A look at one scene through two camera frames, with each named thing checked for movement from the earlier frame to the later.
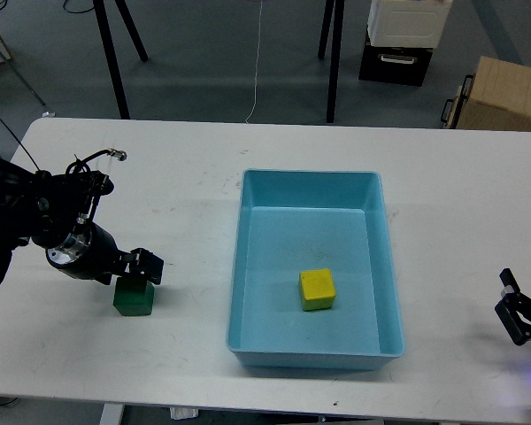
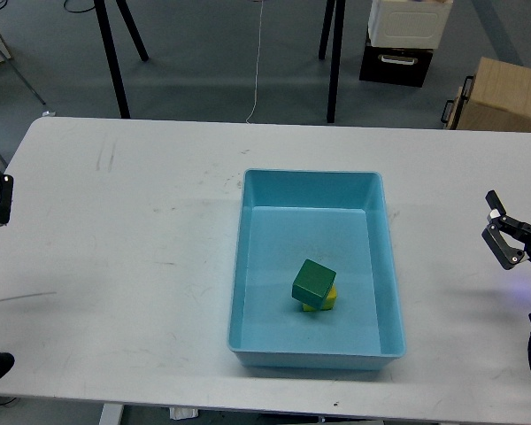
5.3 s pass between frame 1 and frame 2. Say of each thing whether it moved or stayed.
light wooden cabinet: stayed
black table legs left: stayed
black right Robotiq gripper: moved
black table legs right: stayed
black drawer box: stayed
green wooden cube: moved
